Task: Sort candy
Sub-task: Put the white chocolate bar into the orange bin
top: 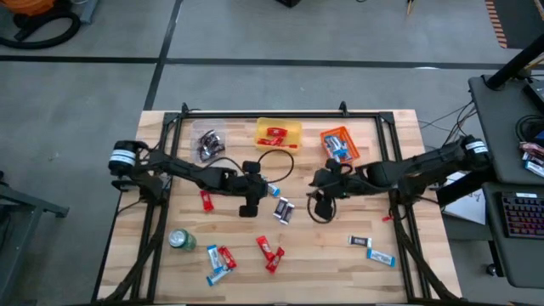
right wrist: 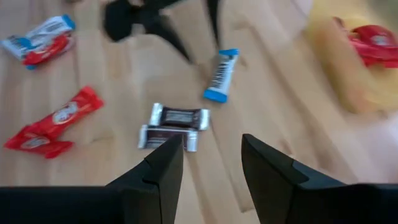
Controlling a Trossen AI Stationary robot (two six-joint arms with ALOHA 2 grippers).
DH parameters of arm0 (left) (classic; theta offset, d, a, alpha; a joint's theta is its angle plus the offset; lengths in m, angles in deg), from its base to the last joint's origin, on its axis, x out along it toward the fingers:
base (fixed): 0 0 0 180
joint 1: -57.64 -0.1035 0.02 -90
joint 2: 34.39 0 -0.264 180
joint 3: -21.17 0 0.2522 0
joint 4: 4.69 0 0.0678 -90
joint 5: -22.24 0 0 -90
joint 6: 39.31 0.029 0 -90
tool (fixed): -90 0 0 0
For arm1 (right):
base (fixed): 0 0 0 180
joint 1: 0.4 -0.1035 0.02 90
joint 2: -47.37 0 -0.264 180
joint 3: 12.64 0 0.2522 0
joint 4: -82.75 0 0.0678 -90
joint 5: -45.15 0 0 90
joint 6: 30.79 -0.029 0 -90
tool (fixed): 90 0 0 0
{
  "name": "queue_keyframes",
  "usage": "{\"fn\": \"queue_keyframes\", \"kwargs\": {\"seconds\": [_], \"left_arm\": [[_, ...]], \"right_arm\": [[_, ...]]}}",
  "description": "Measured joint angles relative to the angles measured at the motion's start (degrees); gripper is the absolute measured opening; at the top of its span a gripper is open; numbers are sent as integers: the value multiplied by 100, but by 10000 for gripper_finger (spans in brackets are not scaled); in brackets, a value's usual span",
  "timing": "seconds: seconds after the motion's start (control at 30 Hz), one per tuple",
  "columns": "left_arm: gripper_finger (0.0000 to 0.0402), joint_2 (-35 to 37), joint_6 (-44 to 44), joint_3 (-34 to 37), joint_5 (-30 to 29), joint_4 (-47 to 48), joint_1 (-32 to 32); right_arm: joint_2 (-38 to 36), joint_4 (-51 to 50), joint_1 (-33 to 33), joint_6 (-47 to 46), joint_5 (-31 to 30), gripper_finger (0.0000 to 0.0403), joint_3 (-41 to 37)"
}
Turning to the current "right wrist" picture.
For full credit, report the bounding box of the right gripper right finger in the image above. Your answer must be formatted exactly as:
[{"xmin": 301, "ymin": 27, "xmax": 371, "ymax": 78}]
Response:
[{"xmin": 241, "ymin": 133, "xmax": 348, "ymax": 224}]

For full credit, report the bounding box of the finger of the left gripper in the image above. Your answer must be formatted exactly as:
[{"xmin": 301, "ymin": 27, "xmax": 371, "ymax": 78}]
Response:
[
  {"xmin": 206, "ymin": 0, "xmax": 223, "ymax": 50},
  {"xmin": 144, "ymin": 14, "xmax": 193, "ymax": 64}
]

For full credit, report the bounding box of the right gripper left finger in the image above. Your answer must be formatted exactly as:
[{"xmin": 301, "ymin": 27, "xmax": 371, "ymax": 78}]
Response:
[{"xmin": 105, "ymin": 133, "xmax": 185, "ymax": 224}]

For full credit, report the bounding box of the brown Hershey's mini bar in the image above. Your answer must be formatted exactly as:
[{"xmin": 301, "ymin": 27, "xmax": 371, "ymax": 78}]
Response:
[
  {"xmin": 137, "ymin": 124, "xmax": 199, "ymax": 153},
  {"xmin": 149, "ymin": 102, "xmax": 211, "ymax": 131}
]

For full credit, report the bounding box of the yellow plastic bin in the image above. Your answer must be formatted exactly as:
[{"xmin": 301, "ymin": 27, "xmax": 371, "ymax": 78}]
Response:
[{"xmin": 304, "ymin": 0, "xmax": 398, "ymax": 115}]

